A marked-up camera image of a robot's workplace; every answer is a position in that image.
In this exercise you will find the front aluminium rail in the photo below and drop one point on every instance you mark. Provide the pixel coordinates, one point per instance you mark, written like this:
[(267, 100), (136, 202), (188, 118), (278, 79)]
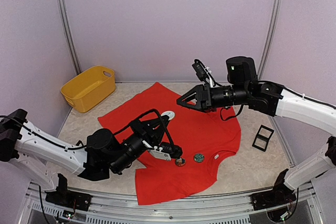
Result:
[(122, 208)]

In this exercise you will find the green blue round brooch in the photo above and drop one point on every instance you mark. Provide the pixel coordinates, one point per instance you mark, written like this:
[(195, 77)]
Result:
[(199, 157)]

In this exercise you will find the red t-shirt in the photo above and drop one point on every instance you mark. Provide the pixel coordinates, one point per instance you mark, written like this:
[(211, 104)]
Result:
[(195, 132)]

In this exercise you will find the orange blue round brooch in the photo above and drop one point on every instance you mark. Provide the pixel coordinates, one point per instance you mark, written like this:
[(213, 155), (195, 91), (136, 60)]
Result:
[(180, 162)]

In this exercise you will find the right black brooch box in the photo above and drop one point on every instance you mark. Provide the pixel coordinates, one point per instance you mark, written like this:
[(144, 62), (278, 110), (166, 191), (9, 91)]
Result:
[(265, 138)]

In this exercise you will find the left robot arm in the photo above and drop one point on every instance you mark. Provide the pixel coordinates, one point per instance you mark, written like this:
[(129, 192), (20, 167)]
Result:
[(28, 148)]

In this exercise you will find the aluminium frame post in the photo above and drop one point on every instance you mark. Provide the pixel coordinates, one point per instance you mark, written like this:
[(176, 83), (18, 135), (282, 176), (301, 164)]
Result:
[(68, 36), (269, 37)]

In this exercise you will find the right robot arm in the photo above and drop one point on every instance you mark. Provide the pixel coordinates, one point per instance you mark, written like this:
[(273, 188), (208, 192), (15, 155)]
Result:
[(274, 100)]

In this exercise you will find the left aluminium frame post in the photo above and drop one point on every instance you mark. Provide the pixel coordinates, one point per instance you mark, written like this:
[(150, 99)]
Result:
[(68, 36)]

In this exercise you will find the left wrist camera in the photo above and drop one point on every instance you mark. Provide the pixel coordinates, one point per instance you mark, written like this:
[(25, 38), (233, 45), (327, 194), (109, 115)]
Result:
[(165, 151)]

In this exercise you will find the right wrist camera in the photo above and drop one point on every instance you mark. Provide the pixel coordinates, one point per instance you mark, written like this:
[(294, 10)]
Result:
[(203, 73)]

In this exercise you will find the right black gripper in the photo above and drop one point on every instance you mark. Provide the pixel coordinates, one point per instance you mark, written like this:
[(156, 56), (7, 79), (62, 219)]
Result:
[(203, 97)]

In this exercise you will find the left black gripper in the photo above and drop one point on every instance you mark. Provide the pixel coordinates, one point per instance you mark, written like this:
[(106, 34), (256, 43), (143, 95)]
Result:
[(145, 129)]

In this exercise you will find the right aluminium frame post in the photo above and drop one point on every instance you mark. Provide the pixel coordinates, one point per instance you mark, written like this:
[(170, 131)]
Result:
[(269, 37)]

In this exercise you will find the yellow plastic basket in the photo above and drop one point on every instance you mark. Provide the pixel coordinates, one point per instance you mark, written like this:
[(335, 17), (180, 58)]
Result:
[(89, 88)]

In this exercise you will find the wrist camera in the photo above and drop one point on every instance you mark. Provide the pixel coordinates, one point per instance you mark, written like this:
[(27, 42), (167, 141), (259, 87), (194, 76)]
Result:
[(203, 73), (165, 151)]

